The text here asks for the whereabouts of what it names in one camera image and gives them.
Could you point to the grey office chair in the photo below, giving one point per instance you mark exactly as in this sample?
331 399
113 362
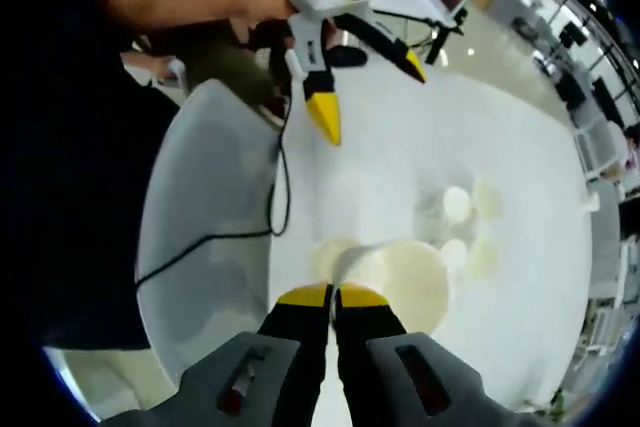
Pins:
210 172

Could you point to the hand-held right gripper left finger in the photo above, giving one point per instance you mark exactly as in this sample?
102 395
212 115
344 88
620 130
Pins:
290 372

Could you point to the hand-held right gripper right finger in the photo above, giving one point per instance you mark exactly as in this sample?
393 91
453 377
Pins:
375 372

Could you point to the row of office desks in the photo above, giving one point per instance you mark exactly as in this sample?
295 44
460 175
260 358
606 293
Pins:
570 87

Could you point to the person's olive trouser leg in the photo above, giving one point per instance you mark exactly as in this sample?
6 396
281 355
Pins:
230 72

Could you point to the person's own dark clothing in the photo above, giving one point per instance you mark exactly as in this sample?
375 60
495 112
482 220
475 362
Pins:
90 172

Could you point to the black oval object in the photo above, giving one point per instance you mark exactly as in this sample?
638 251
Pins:
350 57

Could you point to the person's left hand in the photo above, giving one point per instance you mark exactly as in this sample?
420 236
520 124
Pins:
272 7

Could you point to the cluster of paper cups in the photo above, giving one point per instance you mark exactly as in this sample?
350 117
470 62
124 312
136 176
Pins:
456 202

